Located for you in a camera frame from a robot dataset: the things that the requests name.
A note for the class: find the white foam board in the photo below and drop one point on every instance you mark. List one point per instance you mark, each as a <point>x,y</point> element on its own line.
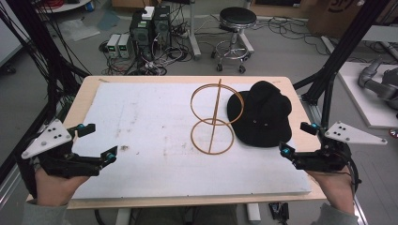
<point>150,131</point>

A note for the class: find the clear plastic sheet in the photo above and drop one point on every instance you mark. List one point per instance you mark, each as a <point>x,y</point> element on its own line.
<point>78,29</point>

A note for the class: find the black computer tower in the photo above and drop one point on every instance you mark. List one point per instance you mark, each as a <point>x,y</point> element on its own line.
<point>162,26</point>
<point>141,34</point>

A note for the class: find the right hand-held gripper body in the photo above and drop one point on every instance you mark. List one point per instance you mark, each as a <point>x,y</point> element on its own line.
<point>339,132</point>

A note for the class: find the white box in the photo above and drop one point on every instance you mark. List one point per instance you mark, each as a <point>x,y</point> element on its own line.
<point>148,13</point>

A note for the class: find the blue tape roll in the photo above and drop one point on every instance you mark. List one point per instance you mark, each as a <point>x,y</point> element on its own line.
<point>90,6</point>

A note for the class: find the white round table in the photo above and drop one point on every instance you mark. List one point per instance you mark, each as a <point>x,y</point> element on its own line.
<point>62,4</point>

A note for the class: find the black hat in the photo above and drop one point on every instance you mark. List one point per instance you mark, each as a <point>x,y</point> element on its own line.
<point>263,115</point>

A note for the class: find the grey power supply unit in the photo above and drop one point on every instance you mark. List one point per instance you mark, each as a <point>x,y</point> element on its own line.
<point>124,46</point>
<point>113,45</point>

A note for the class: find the brown cardboard box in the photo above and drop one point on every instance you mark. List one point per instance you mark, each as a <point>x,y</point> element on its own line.
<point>338,15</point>

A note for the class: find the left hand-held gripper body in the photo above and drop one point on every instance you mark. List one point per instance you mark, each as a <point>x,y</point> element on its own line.
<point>47,137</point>

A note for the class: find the black metal frame stand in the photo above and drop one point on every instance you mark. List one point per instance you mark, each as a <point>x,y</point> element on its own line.
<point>47,56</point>
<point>338,53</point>

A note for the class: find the black round stool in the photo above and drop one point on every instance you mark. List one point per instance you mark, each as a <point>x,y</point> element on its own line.
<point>237,18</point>

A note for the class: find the person's right hand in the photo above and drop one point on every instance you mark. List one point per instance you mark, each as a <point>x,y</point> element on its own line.
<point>336,190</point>

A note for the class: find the person's left hand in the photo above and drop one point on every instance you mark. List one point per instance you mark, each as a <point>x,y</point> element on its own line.
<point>58,189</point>

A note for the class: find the white base board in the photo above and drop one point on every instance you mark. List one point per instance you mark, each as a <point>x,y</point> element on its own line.
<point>359,97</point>

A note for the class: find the grey metal table leg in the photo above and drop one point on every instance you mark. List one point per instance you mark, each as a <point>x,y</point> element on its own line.
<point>194,31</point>

